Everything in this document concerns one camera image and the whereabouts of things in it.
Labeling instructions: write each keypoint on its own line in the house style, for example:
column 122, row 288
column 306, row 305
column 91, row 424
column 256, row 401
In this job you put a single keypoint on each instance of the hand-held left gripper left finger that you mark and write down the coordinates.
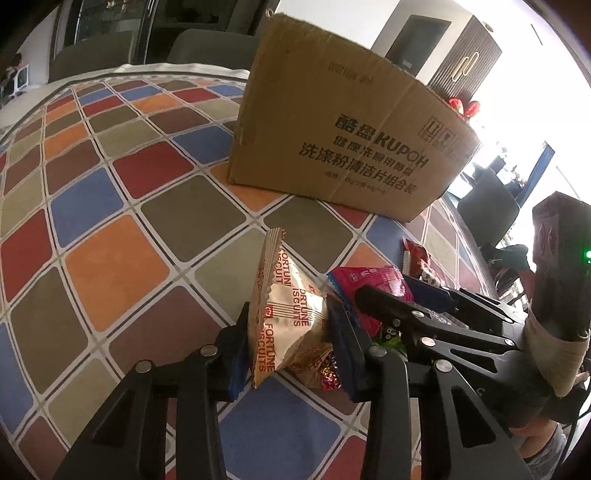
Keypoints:
column 236, row 369

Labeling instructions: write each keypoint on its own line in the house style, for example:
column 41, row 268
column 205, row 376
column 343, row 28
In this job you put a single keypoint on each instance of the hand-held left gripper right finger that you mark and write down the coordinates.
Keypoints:
column 348, row 364

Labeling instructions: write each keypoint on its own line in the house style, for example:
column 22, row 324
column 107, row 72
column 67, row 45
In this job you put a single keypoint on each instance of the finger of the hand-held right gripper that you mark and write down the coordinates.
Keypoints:
column 392, row 309
column 429, row 295

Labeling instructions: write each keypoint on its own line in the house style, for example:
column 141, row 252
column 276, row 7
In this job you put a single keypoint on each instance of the red candy packet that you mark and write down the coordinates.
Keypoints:
column 432, row 274
column 413, row 251

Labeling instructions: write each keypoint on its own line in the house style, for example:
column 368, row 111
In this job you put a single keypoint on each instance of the pink snack packet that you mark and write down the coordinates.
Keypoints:
column 369, row 277

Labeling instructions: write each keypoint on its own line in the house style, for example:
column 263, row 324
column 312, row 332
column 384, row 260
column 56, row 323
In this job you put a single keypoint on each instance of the gold snack packet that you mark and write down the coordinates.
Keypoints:
column 286, row 314

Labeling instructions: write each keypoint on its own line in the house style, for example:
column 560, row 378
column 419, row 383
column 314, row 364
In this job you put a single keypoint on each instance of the brown cardboard box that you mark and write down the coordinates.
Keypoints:
column 346, row 92

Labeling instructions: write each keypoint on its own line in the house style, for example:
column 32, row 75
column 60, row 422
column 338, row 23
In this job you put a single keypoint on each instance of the person's right forearm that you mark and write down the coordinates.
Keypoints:
column 531, row 436

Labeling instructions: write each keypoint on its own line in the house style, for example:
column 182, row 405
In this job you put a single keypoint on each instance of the green snack packet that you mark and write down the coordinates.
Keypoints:
column 390, row 345

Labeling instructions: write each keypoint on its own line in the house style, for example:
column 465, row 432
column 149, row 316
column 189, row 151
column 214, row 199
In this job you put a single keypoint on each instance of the dark green cloth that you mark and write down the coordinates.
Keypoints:
column 510, row 254

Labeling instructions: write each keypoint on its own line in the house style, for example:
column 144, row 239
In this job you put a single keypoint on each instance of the dark chair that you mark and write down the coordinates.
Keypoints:
column 489, row 203

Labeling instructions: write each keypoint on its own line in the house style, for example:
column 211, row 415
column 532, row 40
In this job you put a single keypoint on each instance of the colourful checked tablecloth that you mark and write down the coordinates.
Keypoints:
column 115, row 258

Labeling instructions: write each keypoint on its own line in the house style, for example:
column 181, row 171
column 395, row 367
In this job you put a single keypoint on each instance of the red bow decoration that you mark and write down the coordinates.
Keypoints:
column 464, row 107

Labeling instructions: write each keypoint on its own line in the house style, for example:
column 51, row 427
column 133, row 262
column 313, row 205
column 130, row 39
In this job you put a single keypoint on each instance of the grey chair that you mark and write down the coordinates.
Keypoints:
column 207, row 46
column 92, row 62

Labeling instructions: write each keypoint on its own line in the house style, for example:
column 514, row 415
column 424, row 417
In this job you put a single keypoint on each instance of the dark glass door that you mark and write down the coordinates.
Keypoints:
column 106, row 18

